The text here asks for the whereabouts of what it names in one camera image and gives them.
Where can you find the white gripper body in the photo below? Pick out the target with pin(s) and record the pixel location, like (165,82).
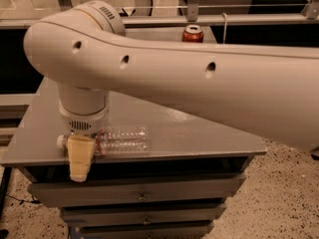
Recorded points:
(83,123)

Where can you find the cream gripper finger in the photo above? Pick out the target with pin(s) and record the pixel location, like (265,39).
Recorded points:
(81,150)

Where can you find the clear plastic water bottle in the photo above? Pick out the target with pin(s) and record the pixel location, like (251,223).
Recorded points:
(114,139)

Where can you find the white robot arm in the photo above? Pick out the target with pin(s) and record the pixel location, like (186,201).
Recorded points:
(269,91)

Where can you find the orange soda can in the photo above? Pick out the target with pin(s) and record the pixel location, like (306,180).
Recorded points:
(192,33)

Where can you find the grey metal railing frame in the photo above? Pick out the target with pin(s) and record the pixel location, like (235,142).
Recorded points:
(143,13)

